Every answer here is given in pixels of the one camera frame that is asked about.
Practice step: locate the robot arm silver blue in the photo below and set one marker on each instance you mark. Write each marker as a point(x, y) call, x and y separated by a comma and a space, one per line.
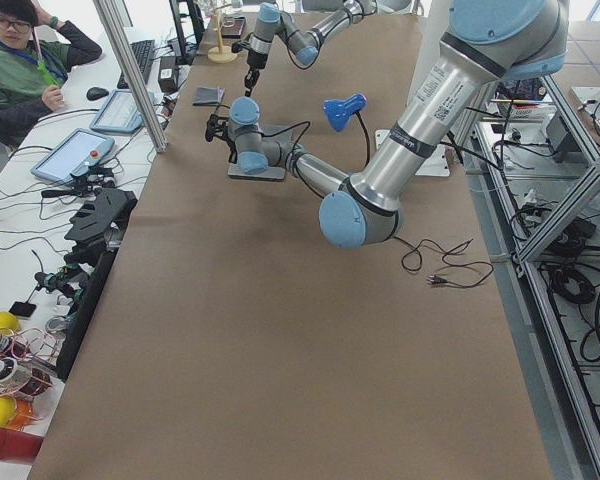
point(303, 47)
point(485, 41)

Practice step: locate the red cylinder cup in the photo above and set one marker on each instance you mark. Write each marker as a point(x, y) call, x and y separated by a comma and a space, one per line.
point(18, 446)

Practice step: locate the black power adapter box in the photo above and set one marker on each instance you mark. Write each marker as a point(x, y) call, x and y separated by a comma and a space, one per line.
point(168, 76)

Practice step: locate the grey laptop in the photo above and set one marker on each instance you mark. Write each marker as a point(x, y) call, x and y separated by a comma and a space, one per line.
point(260, 152)

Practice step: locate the folded grey purple cloth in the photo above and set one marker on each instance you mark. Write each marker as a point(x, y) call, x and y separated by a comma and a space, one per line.
point(208, 96)

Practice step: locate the near teach pendant tablet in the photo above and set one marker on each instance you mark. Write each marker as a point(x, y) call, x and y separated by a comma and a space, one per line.
point(73, 156)

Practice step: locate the wooden mug tree stand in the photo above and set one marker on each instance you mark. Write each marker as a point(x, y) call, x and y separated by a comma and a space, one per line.
point(212, 45)

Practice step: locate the teach pendant tablet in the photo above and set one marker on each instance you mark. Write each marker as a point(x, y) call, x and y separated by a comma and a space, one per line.
point(73, 156)
point(119, 115)

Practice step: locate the yellow ball upper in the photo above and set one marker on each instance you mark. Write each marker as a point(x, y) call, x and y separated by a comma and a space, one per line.
point(9, 322)

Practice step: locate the black computer mouse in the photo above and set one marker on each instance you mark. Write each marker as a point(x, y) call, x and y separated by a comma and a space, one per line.
point(95, 93)

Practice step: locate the seated person green shirt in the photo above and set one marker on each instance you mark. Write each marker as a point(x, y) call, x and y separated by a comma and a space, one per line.
point(37, 52)

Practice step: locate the black computer keyboard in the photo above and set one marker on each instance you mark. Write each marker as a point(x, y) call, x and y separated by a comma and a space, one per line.
point(143, 52)

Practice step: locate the far teach pendant tablet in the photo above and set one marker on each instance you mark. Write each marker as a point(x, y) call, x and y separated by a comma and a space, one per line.
point(119, 115)

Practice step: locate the copper wire basket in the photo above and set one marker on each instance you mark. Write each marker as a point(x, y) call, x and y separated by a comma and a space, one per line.
point(21, 373)

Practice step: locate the aluminium frame post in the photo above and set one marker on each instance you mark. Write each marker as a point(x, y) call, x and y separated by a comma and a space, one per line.
point(113, 26)

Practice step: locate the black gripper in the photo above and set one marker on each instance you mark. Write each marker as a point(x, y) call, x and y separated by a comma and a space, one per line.
point(252, 64)
point(221, 131)

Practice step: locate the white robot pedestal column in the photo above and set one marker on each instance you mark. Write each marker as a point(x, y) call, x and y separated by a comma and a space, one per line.
point(432, 25)

